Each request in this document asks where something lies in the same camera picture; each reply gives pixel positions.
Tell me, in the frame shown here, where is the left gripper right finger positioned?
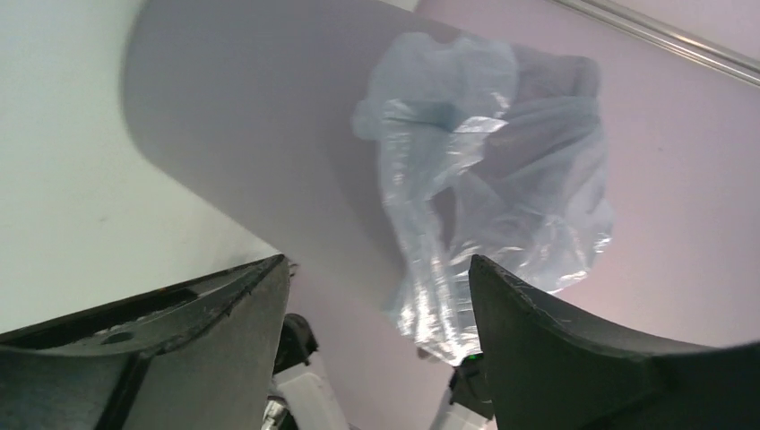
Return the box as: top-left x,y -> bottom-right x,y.
469,255 -> 759,429

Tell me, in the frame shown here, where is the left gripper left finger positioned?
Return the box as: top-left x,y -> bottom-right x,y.
1,255 -> 289,429

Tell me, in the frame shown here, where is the light blue plastic trash bag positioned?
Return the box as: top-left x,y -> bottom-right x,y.
352,32 -> 613,366

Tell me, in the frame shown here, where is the grey round trash bin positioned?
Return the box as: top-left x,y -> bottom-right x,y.
123,1 -> 461,307

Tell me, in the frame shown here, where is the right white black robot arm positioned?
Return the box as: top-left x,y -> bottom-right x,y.
429,353 -> 495,430

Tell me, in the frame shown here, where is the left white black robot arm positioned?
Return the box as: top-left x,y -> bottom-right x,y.
1,255 -> 759,429

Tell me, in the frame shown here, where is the right aluminium corner profile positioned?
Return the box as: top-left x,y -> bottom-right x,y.
553,0 -> 759,88

